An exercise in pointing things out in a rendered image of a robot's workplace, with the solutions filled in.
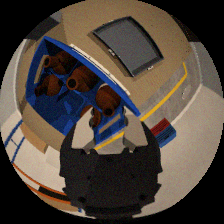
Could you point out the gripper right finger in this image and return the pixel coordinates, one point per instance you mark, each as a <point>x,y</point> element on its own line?
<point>138,137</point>

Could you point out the blue divided crate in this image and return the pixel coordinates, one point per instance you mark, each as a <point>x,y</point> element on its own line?
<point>61,110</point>

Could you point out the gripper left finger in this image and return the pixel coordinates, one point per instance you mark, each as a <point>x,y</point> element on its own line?
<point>79,140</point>

